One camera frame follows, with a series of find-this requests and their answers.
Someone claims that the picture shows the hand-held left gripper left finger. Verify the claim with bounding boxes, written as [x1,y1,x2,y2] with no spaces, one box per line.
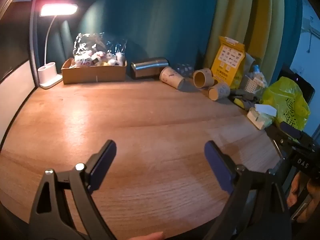
[28,140,117,240]

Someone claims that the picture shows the person's left hand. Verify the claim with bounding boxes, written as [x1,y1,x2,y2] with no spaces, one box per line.
[129,231,165,240]

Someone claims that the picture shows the yellow-green curtain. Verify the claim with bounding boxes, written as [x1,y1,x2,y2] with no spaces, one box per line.
[204,0,285,68]

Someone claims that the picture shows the white plastic basket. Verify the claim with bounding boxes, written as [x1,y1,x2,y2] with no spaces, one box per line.
[243,75,267,93]

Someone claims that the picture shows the grey cloth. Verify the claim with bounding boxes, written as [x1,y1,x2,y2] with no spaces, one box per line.
[229,89,258,110]

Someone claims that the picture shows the printed paper cup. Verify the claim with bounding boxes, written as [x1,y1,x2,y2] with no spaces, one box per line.
[159,66,186,90]

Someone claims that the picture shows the white desk lamp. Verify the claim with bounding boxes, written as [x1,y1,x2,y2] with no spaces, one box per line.
[37,4,78,89]

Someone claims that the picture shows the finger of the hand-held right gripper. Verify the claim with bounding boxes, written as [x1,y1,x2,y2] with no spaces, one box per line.
[264,125,296,161]
[279,121,315,146]

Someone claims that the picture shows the clear crumpled plastic wrapper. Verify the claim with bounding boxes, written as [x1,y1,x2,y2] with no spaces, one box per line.
[174,63,194,77]

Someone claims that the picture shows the person's right hand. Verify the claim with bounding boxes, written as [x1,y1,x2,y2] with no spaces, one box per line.
[286,172,320,208]

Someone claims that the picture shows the black monitor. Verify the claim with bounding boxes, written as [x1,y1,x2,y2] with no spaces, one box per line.
[276,66,316,106]

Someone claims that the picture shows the cardboard box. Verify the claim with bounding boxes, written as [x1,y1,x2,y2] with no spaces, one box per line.
[61,58,128,85]

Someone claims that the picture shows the blue-capped plastic bottle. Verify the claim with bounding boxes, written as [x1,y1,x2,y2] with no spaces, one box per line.
[250,64,263,79]

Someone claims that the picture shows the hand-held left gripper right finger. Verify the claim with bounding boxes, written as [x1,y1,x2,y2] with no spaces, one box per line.
[203,140,293,240]

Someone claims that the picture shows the clear bag of small toys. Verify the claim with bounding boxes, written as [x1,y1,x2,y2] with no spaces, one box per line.
[72,32,127,67]

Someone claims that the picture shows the stainless steel tumbler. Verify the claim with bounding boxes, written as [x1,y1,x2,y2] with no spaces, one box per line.
[130,57,170,80]

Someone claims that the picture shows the yellow plastic bag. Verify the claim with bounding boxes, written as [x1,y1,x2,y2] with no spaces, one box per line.
[260,76,310,132]

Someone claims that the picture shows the yellow printed package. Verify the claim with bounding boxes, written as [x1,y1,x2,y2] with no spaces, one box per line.
[211,36,246,89]

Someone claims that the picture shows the plain brown paper cup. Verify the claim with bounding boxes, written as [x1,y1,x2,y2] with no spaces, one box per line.
[192,68,215,88]

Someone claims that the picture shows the white tissue pack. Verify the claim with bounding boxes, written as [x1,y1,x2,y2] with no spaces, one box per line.
[247,104,277,130]

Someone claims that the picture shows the small patterned paper cup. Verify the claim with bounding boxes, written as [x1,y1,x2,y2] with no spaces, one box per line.
[208,82,231,101]

